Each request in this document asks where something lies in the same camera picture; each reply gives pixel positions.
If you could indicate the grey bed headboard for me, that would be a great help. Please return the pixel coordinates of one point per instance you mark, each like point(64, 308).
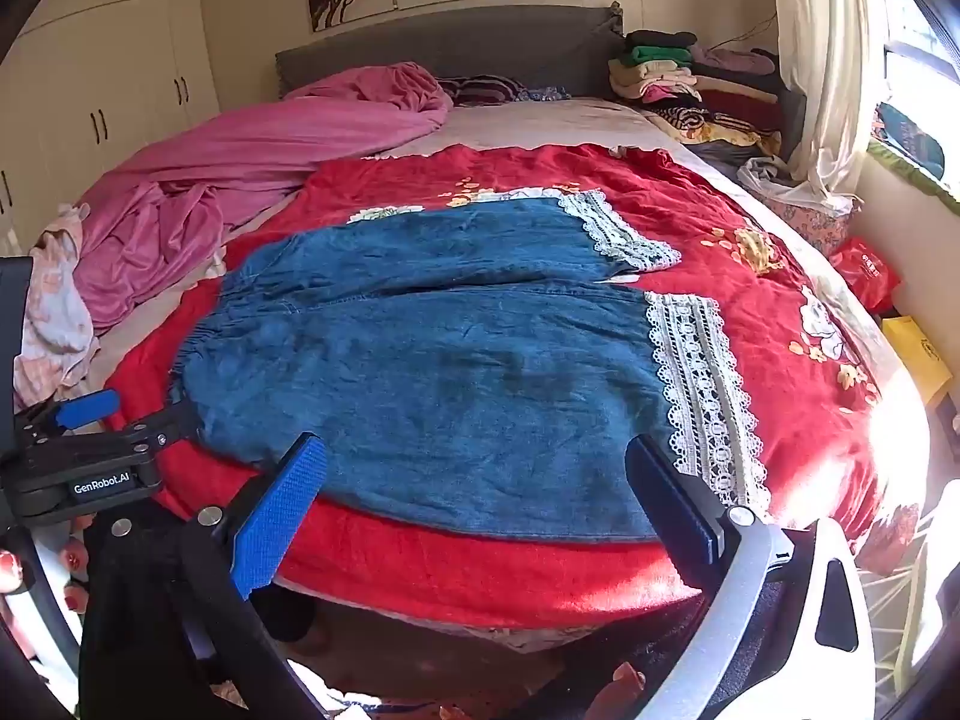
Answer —
point(487, 45)

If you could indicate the striped pillow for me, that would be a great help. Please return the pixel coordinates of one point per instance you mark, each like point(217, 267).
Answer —
point(484, 90)

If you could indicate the cream wardrobe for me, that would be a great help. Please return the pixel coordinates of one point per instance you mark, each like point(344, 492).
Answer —
point(90, 67)

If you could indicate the blue denim pants lace hems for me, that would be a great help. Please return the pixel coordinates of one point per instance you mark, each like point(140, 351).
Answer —
point(450, 375)

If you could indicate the window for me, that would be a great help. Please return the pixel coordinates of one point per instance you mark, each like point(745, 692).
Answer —
point(919, 67)

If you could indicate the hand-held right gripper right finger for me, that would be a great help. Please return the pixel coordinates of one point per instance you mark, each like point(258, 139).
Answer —
point(675, 510)

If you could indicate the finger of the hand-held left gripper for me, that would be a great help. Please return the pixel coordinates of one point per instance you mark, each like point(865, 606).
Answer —
point(161, 431)
point(86, 409)

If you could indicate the white crumpled cloth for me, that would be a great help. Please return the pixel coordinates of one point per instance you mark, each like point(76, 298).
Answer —
point(780, 180)

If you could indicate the pile of folded clothes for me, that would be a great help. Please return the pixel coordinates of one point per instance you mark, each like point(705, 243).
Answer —
point(690, 90)

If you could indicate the red bag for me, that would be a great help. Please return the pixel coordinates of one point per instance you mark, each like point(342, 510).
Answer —
point(862, 274)

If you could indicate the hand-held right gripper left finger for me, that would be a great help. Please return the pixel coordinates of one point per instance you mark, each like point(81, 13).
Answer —
point(277, 517)

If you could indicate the pale bed sheet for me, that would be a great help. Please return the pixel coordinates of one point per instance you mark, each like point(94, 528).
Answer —
point(525, 124)

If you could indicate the pale floral cloth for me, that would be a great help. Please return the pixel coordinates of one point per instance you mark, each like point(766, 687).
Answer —
point(52, 300)

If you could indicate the red floral blanket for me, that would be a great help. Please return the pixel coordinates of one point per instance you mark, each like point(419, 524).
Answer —
point(525, 570)

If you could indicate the pink floral cushion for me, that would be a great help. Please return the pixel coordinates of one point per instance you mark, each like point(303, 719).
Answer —
point(814, 229)

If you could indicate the blue floral pillow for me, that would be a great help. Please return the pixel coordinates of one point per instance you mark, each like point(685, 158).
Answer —
point(547, 94)

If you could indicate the person's left hand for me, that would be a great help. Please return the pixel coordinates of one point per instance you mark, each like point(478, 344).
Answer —
point(11, 574)

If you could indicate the green windowsill cloth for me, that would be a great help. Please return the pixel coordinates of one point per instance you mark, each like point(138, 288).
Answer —
point(911, 142)

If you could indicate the pink blanket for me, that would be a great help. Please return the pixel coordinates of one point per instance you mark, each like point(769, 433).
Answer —
point(262, 142)

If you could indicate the cream curtain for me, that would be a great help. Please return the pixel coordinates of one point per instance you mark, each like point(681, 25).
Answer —
point(825, 52)

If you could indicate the yellow box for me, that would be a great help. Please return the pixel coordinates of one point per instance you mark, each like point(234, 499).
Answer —
point(919, 356)

